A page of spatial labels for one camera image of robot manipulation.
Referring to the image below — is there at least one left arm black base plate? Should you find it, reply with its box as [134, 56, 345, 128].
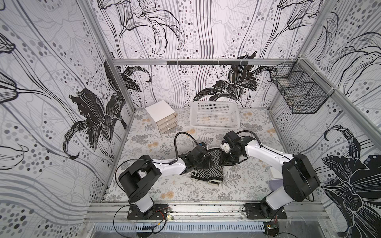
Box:
[127, 203, 170, 221]

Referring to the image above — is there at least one black wire wall basket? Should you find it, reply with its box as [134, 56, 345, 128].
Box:
[269, 62, 334, 114]

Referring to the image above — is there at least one white slotted cable duct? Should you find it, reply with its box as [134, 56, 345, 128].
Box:
[94, 222, 265, 233]

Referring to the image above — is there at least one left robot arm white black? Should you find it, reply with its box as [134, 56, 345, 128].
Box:
[118, 142, 207, 214]

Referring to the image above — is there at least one black white knitted scarf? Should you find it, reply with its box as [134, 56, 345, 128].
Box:
[191, 148, 224, 185]

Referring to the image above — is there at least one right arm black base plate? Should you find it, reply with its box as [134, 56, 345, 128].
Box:
[242, 203, 287, 220]

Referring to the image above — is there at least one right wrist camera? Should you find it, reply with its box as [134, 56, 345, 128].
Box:
[220, 140, 231, 154]

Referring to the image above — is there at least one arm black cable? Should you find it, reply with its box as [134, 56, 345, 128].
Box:
[236, 130, 263, 146]
[174, 131, 199, 161]

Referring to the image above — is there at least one white and grey box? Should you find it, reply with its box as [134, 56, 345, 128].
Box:
[269, 167, 283, 191]

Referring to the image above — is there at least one white plastic perforated basket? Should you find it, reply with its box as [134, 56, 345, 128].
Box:
[189, 101, 240, 133]

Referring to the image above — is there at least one black bar on rail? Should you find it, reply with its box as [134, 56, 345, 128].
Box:
[166, 60, 249, 65]

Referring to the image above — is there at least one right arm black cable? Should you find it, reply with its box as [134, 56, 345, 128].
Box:
[236, 130, 263, 146]

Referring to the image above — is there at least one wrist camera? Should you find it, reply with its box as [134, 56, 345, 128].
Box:
[199, 142, 207, 148]
[220, 140, 231, 154]

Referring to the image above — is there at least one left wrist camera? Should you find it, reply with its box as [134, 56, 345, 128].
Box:
[199, 142, 207, 148]

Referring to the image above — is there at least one small white drawer cabinet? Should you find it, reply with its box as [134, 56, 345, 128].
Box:
[145, 100, 178, 134]

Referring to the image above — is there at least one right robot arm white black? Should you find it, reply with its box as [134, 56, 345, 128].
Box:
[220, 131, 320, 213]

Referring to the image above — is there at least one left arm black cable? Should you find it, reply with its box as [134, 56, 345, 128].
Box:
[174, 131, 199, 161]

